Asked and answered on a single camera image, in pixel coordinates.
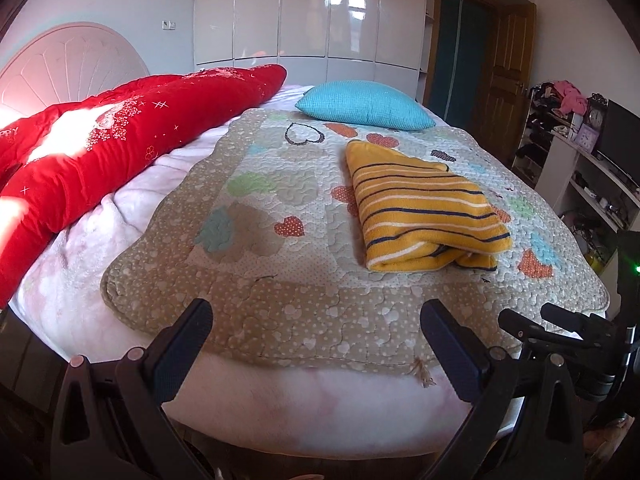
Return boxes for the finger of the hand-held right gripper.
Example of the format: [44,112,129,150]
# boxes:
[540,302,621,341]
[497,308,581,358]

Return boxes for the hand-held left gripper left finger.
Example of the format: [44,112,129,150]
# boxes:
[49,298,216,480]

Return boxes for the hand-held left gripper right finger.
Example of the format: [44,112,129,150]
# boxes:
[420,299,586,480]

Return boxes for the yellow striped towel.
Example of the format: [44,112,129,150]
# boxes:
[345,140,513,273]

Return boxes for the pink clothes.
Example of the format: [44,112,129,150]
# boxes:
[552,80,588,116]

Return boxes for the heart-patterned quilted blanket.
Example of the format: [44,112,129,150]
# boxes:
[100,109,612,376]

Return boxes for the pink round bed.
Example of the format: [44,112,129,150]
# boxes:
[10,85,516,461]

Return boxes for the white shelf unit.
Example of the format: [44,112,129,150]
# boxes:
[510,85,640,281]

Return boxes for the black flat screen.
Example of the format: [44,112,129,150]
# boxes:
[596,100,640,183]

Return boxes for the dark table clock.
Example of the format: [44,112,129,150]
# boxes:
[585,94,608,131]

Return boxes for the red duvet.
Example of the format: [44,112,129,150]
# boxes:
[0,64,288,311]

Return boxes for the brown wooden door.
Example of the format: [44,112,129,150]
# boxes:
[470,2,538,161]

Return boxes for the blue pillow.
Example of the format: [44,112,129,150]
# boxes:
[295,80,437,132]

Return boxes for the dark teal curtain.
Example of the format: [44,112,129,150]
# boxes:
[429,0,496,126]

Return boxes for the white round headboard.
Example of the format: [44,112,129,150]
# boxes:
[0,21,151,116]

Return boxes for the glossy white wardrobe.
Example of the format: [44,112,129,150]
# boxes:
[194,0,436,106]

